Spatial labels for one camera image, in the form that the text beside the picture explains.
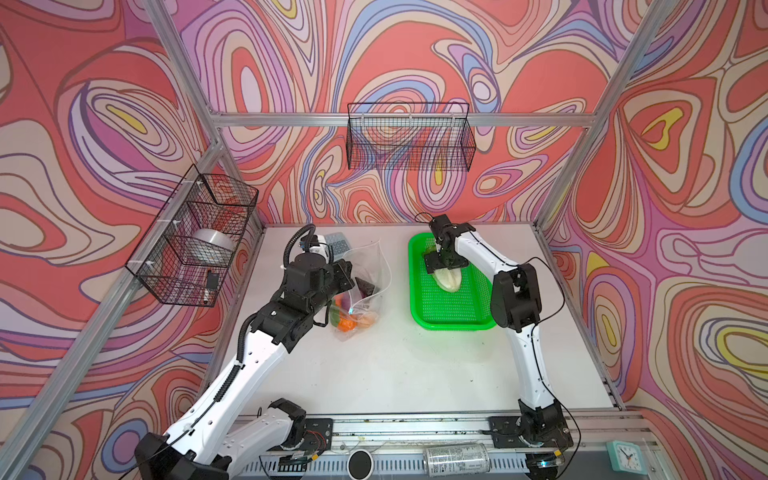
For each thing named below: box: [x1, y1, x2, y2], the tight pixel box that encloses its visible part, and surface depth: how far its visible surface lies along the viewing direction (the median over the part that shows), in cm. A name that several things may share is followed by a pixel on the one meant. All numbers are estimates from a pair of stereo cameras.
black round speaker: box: [346, 449, 374, 480], surface depth 67 cm
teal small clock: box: [606, 440, 648, 475], surface depth 70 cm
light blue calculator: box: [324, 232, 352, 260], surface depth 113 cm
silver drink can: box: [423, 443, 491, 477], surface depth 67 cm
